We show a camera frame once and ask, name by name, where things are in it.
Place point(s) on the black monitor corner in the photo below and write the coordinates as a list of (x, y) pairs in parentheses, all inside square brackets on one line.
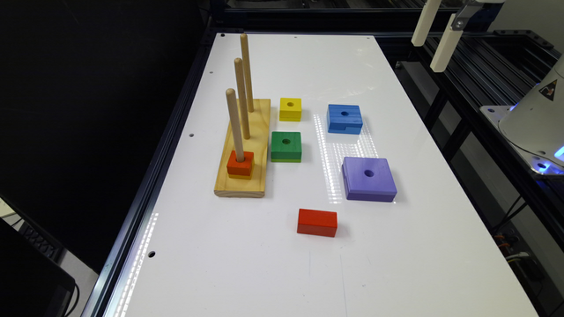
[(31, 284)]

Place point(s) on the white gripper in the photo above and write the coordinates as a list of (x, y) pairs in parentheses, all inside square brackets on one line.
[(450, 36)]

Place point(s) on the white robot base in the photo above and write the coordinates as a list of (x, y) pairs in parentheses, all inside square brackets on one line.
[(533, 127)]

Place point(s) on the purple wooden block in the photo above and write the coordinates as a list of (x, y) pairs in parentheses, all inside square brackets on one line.
[(368, 179)]

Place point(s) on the middle wooden peg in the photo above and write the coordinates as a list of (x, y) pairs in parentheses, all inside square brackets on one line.
[(243, 110)]

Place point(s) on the red rectangular wooden block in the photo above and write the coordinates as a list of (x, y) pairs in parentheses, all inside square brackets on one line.
[(317, 222)]

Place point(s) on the blue wooden block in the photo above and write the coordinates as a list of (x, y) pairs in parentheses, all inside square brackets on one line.
[(344, 119)]

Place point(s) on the rear wooden peg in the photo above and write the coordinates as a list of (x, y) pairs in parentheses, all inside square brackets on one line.
[(247, 71)]

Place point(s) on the green wooden block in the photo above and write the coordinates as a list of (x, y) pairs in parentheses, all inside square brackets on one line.
[(286, 147)]

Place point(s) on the black keyboard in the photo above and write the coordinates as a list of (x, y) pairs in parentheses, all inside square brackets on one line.
[(44, 245)]

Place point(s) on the wooden peg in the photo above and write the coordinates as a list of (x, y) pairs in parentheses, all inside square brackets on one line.
[(243, 110), (235, 124), (247, 71)]

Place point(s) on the wooden peg base board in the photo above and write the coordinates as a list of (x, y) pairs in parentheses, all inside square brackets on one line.
[(259, 129)]

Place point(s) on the yellow wooden block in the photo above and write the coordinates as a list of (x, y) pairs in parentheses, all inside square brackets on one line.
[(290, 110)]

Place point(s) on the red block on peg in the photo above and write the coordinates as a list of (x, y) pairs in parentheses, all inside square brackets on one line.
[(240, 170)]

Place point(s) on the front wooden peg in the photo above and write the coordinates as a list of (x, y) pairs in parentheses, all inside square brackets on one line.
[(235, 124)]

